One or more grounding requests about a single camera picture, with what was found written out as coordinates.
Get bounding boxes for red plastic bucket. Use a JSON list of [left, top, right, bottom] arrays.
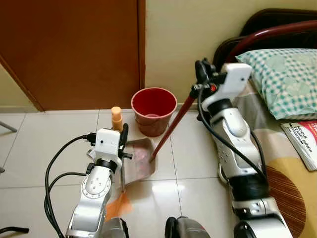
[[131, 87, 178, 138]]

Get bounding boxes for dark bed headboard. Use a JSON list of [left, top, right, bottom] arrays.
[[213, 8, 317, 70]]

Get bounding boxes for grey metal furniture leg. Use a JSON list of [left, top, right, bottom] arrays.
[[0, 121, 18, 133]]

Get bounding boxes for grey robot left leg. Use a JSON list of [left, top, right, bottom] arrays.
[[102, 218, 130, 238]]

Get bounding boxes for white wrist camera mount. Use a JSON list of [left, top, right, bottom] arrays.
[[93, 128, 124, 162], [204, 63, 252, 111]]

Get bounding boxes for green checked pillow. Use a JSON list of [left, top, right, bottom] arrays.
[[235, 48, 317, 121]]

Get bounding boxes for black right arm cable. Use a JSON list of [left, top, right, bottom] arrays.
[[197, 92, 268, 185]]

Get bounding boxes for bed with patterned sheet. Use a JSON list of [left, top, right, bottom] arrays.
[[232, 82, 317, 238]]

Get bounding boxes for grey dustpan with orange handle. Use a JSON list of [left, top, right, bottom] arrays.
[[110, 106, 158, 195]]

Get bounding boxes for white and pink booklet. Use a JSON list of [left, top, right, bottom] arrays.
[[280, 120, 317, 172]]

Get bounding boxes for brown wooden door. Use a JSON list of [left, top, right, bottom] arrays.
[[0, 0, 146, 111]]

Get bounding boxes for grey robot leg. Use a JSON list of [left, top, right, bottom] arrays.
[[164, 216, 212, 238], [102, 218, 130, 238]]

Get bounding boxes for orange paper scrap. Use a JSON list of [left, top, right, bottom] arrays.
[[105, 192, 133, 221]]

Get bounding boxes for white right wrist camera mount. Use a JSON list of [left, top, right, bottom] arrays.
[[204, 63, 252, 111]]

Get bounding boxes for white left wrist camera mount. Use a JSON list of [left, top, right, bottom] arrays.
[[93, 128, 124, 162]]

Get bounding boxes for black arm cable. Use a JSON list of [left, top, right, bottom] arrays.
[[44, 133, 98, 238], [197, 92, 268, 185]]

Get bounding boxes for red handled broom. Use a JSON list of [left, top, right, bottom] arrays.
[[150, 92, 200, 162]]

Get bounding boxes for black furniture foot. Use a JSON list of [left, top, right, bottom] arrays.
[[0, 226, 30, 235]]

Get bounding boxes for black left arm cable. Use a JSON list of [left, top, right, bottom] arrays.
[[44, 133, 98, 238]]

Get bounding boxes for grey robot right leg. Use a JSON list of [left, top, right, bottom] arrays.
[[164, 216, 212, 238]]

